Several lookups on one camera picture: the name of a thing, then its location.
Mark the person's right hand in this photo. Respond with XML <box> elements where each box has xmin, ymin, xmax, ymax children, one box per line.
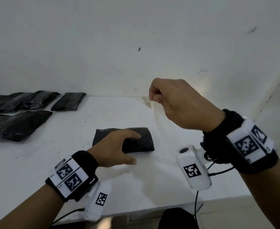
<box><xmin>149</xmin><ymin>78</ymin><xmax>226</xmax><ymax>133</ymax></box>

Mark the person's left hand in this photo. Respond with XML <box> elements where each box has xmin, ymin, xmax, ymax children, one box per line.
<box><xmin>87</xmin><ymin>129</ymin><xmax>142</xmax><ymax>168</ymax></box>

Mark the clear tape strip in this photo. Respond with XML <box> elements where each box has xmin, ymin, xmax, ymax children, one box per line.
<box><xmin>150</xmin><ymin>100</ymin><xmax>169</xmax><ymax>141</ymax></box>

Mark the row of black plastic packets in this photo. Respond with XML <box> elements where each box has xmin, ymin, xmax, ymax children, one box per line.
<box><xmin>92</xmin><ymin>127</ymin><xmax>155</xmax><ymax>154</ymax></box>

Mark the black packet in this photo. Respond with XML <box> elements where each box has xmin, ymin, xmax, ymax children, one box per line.
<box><xmin>50</xmin><ymin>92</ymin><xmax>87</xmax><ymax>112</ymax></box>
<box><xmin>1</xmin><ymin>110</ymin><xmax>54</xmax><ymax>142</ymax></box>
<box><xmin>18</xmin><ymin>90</ymin><xmax>61</xmax><ymax>110</ymax></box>

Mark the crinkled black plastic bag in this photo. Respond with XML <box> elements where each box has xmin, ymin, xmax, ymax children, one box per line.
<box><xmin>0</xmin><ymin>92</ymin><xmax>34</xmax><ymax>113</ymax></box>

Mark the person's left forearm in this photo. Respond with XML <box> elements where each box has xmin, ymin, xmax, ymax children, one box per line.
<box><xmin>0</xmin><ymin>184</ymin><xmax>65</xmax><ymax>229</ymax></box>

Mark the black left wristband with markers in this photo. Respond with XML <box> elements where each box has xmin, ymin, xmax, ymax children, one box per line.
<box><xmin>45</xmin><ymin>150</ymin><xmax>99</xmax><ymax>203</ymax></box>

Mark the black wristband with markers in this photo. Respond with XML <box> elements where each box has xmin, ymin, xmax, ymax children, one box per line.
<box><xmin>201</xmin><ymin>109</ymin><xmax>279</xmax><ymax>175</ymax></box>
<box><xmin>45</xmin><ymin>150</ymin><xmax>99</xmax><ymax>203</ymax></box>

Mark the black right wristband with markers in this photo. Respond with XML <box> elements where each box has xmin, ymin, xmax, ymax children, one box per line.
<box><xmin>201</xmin><ymin>109</ymin><xmax>279</xmax><ymax>175</ymax></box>

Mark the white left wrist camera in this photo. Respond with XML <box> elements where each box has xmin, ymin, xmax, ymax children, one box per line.
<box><xmin>84</xmin><ymin>182</ymin><xmax>112</xmax><ymax>223</ymax></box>

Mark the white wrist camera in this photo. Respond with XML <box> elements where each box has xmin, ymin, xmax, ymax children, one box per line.
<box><xmin>175</xmin><ymin>144</ymin><xmax>212</xmax><ymax>191</ymax></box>
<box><xmin>84</xmin><ymin>182</ymin><xmax>112</xmax><ymax>223</ymax></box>

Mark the black left camera cable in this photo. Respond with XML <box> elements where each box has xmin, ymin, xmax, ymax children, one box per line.
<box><xmin>50</xmin><ymin>208</ymin><xmax>86</xmax><ymax>227</ymax></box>

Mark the black camera cable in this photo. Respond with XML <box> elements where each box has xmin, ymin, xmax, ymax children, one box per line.
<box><xmin>50</xmin><ymin>208</ymin><xmax>86</xmax><ymax>227</ymax></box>
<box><xmin>194</xmin><ymin>162</ymin><xmax>236</xmax><ymax>220</ymax></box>

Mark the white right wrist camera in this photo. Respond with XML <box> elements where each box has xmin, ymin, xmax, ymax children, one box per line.
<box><xmin>175</xmin><ymin>144</ymin><xmax>212</xmax><ymax>191</ymax></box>

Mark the black right camera cable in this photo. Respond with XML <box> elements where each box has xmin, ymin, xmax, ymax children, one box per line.
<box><xmin>194</xmin><ymin>162</ymin><xmax>236</xmax><ymax>220</ymax></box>

